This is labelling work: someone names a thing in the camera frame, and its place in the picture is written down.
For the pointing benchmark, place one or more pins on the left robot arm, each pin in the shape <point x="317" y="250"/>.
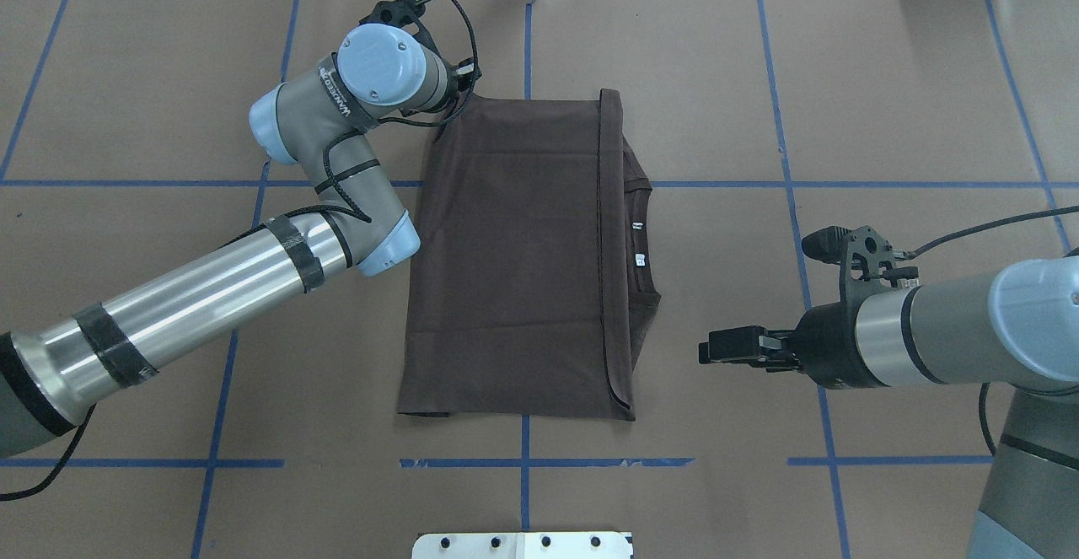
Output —
<point x="379" y="75"/>

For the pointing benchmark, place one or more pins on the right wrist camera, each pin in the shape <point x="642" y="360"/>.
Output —
<point x="868" y="263"/>

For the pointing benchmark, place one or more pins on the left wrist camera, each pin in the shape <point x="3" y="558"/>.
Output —
<point x="402" y="13"/>

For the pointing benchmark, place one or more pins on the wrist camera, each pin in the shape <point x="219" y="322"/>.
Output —
<point x="868" y="263"/>
<point x="402" y="13"/>

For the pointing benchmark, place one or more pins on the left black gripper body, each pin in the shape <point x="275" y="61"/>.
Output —
<point x="449" y="100"/>

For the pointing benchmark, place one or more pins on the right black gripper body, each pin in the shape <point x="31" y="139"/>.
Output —
<point x="824" y="345"/>

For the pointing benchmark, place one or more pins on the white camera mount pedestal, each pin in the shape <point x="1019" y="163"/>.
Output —
<point x="550" y="544"/>

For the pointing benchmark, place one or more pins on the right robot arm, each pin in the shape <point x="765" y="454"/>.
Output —
<point x="1018" y="326"/>

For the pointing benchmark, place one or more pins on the dark brown t-shirt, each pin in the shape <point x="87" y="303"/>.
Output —
<point x="532" y="290"/>

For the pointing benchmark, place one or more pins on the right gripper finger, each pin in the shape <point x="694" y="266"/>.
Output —
<point x="771" y="360"/>
<point x="752" y="339"/>

